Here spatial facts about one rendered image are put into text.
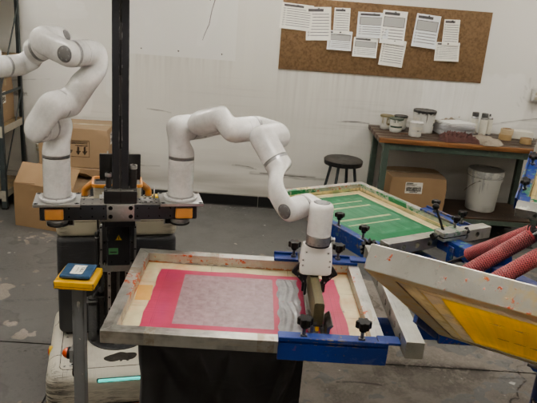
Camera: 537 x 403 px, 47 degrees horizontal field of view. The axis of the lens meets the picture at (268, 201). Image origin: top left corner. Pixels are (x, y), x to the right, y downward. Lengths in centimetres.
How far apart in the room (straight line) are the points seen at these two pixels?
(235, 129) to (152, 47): 371
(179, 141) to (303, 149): 356
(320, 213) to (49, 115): 93
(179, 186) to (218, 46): 341
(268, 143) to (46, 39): 77
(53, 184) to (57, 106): 31
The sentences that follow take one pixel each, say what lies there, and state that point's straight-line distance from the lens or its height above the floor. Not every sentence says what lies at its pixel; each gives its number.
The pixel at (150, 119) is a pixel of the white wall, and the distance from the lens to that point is 574.
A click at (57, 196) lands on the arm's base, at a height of 116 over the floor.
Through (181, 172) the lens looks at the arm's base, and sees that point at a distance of 226.
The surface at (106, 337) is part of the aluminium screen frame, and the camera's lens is 175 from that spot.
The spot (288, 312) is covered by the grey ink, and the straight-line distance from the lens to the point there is 192.
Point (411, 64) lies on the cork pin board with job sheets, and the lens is 573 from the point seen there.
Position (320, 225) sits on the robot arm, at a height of 124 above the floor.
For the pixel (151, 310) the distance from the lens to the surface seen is 191.
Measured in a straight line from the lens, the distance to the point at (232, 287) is 206.
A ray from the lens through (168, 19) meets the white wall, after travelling 562.
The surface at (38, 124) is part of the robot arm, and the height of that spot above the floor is 143.
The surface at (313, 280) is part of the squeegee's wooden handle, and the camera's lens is 191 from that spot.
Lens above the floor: 186
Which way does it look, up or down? 18 degrees down
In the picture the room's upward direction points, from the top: 5 degrees clockwise
